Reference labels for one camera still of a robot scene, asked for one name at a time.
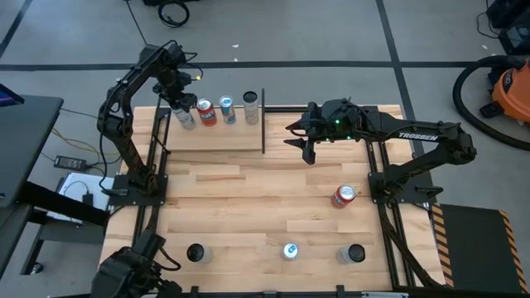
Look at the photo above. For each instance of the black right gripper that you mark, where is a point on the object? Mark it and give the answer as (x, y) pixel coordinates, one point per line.
(316, 124)

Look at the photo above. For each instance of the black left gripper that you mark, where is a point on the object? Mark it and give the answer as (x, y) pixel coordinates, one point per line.
(174, 85)

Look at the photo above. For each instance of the white Celsius Arctic can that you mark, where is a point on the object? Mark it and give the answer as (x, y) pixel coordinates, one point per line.
(186, 121)
(355, 253)

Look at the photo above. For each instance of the red Fanta can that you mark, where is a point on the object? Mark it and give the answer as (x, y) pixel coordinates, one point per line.
(207, 115)
(343, 195)

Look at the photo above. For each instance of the blue silver Red Bull can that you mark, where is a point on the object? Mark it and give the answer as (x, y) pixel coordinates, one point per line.
(227, 111)
(290, 251)

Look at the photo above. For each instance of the white Celsius can orange print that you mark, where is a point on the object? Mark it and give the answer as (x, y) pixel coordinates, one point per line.
(251, 111)
(195, 252)

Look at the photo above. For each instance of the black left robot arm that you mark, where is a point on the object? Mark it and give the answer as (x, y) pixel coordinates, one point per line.
(126, 85)

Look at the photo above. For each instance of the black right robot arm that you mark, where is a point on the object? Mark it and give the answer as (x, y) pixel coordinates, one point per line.
(418, 136)

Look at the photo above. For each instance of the wooden shelf board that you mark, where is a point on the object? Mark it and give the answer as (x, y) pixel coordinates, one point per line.
(223, 138)

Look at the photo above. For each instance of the black power adapter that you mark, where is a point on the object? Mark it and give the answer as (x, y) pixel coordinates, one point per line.
(70, 162)

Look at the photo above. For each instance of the white paper sheet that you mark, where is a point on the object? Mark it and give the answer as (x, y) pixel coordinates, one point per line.
(76, 182)

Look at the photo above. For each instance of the small black charger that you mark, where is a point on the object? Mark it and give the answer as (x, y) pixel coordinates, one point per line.
(88, 199)

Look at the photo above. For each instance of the black desk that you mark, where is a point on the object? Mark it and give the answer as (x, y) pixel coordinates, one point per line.
(25, 140)

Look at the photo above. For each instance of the orange shop vacuum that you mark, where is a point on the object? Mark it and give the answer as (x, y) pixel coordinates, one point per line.
(515, 91)
(456, 93)

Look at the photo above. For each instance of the blue screen device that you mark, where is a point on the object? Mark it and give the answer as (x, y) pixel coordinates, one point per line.
(7, 97)

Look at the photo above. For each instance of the black jointed mechanical device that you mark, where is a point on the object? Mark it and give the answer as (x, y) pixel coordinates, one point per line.
(124, 269)

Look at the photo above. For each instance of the black mat hazard stripes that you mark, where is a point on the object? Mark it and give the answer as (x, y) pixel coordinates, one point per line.
(472, 244)

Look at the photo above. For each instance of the black equipment case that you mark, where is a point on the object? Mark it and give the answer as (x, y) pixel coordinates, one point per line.
(513, 25)

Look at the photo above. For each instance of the black shelf divider post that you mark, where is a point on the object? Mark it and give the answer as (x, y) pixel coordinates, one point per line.
(263, 132)

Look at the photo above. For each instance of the black aluminium table frame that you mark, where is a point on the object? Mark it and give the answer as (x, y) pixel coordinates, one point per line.
(281, 109)

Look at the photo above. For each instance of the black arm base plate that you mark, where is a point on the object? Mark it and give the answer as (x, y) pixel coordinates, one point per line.
(159, 198)
(408, 198)

